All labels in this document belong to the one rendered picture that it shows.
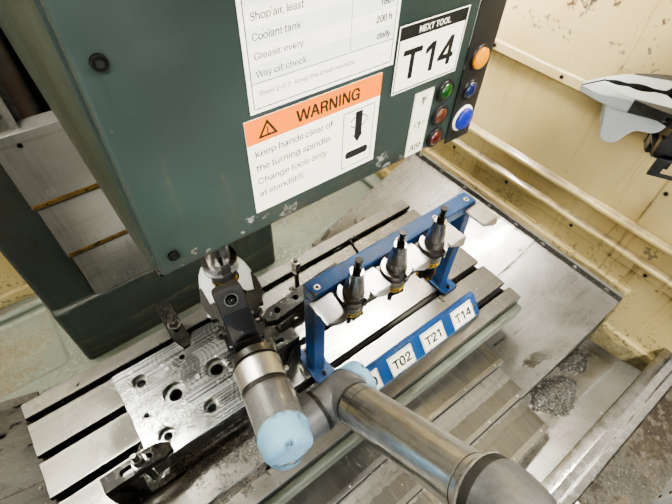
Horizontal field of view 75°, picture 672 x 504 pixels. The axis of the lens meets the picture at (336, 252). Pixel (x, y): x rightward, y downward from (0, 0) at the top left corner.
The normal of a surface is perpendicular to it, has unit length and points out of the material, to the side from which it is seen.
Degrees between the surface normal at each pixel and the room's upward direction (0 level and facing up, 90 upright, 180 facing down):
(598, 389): 17
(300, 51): 90
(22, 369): 0
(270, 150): 90
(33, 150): 90
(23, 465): 24
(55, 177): 91
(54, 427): 0
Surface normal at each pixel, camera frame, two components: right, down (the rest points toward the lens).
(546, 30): -0.80, 0.44
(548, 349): -0.29, -0.42
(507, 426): 0.15, -0.70
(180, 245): 0.61, 0.62
